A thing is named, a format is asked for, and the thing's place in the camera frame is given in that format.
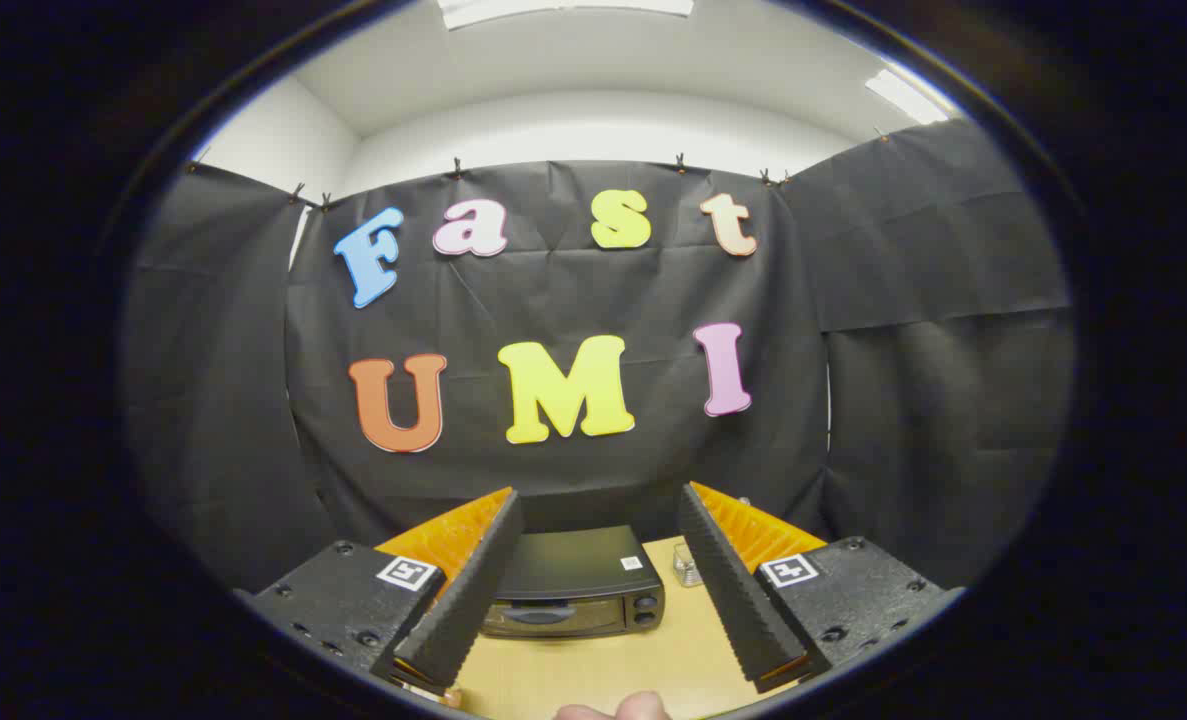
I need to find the black toaster oven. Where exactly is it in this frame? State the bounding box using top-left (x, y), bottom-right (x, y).
top-left (481, 525), bottom-right (666, 639)

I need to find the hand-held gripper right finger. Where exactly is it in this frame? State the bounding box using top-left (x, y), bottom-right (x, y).
top-left (677, 481), bottom-right (964, 694)

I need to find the long ceiling light panel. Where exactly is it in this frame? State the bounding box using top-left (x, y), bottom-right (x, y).
top-left (438, 0), bottom-right (695, 30)

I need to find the small ceiling light panel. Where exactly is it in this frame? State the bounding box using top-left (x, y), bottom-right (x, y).
top-left (864, 68), bottom-right (951, 126)

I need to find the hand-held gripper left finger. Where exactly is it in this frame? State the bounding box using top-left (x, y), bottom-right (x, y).
top-left (236, 487), bottom-right (526, 698)

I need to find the black backdrop cloth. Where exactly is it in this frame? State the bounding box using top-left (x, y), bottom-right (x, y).
top-left (121, 118), bottom-right (1076, 601)

